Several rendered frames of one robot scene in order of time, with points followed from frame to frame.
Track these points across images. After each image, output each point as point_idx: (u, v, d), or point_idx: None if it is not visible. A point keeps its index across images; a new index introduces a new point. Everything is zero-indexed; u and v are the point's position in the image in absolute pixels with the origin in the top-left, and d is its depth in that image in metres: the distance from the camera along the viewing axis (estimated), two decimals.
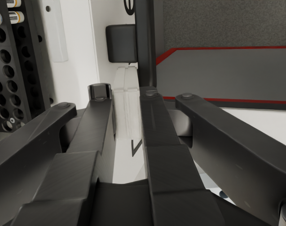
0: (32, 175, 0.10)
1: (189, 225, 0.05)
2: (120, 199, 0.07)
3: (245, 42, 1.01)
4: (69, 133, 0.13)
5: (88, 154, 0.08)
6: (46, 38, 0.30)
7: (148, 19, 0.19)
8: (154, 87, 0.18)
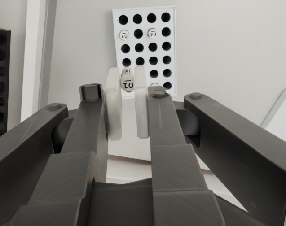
0: (25, 176, 0.10)
1: (189, 224, 0.05)
2: (120, 199, 0.07)
3: None
4: (60, 134, 0.13)
5: (83, 154, 0.08)
6: None
7: None
8: (162, 87, 0.18)
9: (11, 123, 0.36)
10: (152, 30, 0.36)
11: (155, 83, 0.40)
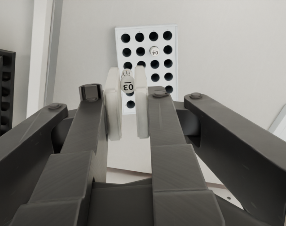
0: (25, 176, 0.10)
1: (189, 224, 0.05)
2: (120, 199, 0.07)
3: None
4: (60, 134, 0.13)
5: (83, 154, 0.08)
6: None
7: None
8: (162, 87, 0.18)
9: None
10: (154, 48, 0.36)
11: None
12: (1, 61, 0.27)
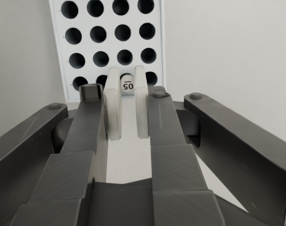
0: (25, 176, 0.10)
1: (189, 224, 0.05)
2: (120, 199, 0.07)
3: None
4: (60, 134, 0.13)
5: (83, 154, 0.08)
6: None
7: None
8: (162, 87, 0.18)
9: None
10: None
11: (128, 74, 0.22)
12: None
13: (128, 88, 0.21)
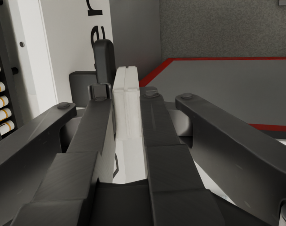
0: (32, 175, 0.10)
1: (189, 225, 0.05)
2: (120, 199, 0.07)
3: (242, 52, 1.01)
4: (69, 133, 0.13)
5: (88, 154, 0.08)
6: (23, 71, 0.31)
7: (108, 70, 0.19)
8: (155, 87, 0.18)
9: None
10: None
11: None
12: None
13: None
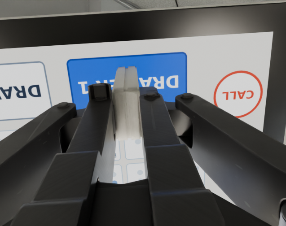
0: (32, 175, 0.10)
1: (189, 225, 0.05)
2: (120, 199, 0.07)
3: None
4: (69, 133, 0.13)
5: (88, 154, 0.08)
6: None
7: None
8: (154, 87, 0.18)
9: None
10: None
11: None
12: None
13: None
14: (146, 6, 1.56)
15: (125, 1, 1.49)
